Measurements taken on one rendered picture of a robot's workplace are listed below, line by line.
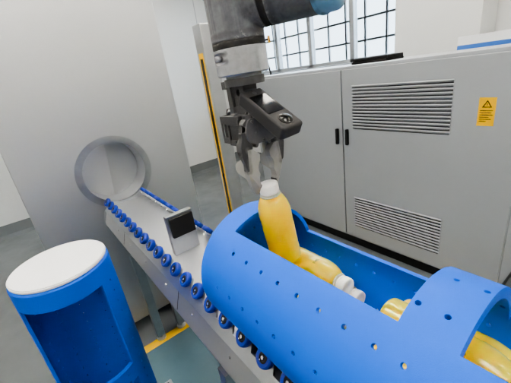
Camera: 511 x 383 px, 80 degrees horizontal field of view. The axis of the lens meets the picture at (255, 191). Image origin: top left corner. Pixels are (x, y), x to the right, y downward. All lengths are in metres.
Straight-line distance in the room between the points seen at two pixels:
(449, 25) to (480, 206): 1.54
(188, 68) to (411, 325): 5.13
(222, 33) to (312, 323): 0.45
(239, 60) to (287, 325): 0.41
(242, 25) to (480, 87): 1.62
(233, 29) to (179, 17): 4.90
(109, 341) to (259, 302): 1.07
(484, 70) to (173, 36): 4.27
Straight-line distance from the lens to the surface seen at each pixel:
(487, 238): 2.24
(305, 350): 0.48
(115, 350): 1.57
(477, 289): 0.46
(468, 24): 3.05
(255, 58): 0.53
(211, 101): 1.30
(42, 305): 1.09
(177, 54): 5.29
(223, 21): 0.53
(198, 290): 0.90
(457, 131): 2.07
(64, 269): 1.12
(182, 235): 1.14
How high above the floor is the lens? 1.51
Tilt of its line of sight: 21 degrees down
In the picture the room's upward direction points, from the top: 9 degrees counter-clockwise
